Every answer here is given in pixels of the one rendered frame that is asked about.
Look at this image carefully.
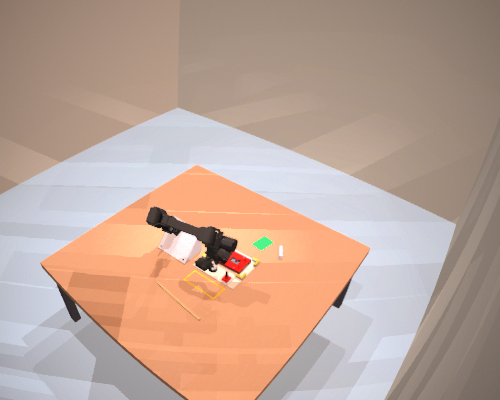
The red base with black axle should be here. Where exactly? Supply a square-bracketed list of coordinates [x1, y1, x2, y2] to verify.
[222, 271, 231, 283]

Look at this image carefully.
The tan thin flat bar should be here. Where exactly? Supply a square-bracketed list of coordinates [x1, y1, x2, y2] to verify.
[157, 281, 200, 321]

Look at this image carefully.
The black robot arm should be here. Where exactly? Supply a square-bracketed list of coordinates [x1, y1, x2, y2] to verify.
[145, 206, 238, 265]

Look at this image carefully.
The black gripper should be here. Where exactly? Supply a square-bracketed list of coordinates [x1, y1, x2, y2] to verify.
[194, 245, 220, 271]

